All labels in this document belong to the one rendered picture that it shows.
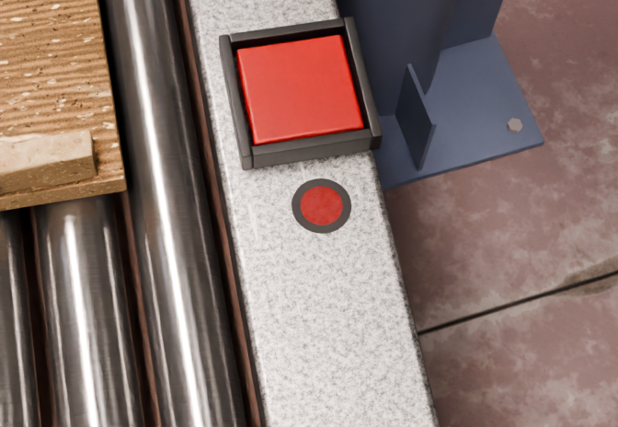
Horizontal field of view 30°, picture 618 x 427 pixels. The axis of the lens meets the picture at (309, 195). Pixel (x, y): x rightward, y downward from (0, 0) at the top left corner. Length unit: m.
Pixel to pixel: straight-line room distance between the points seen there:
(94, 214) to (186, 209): 0.05
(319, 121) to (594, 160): 1.12
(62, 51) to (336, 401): 0.24
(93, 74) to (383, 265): 0.18
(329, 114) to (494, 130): 1.08
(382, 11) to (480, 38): 0.34
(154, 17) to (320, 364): 0.22
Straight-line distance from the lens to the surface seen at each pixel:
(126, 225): 0.65
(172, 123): 0.63
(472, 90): 1.71
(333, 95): 0.62
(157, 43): 0.65
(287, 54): 0.64
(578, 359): 1.59
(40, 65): 0.63
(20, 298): 0.61
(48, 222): 0.61
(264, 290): 0.59
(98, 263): 0.60
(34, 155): 0.58
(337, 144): 0.61
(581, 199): 1.68
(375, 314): 0.59
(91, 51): 0.63
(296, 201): 0.61
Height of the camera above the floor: 1.47
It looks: 65 degrees down
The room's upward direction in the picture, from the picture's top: 6 degrees clockwise
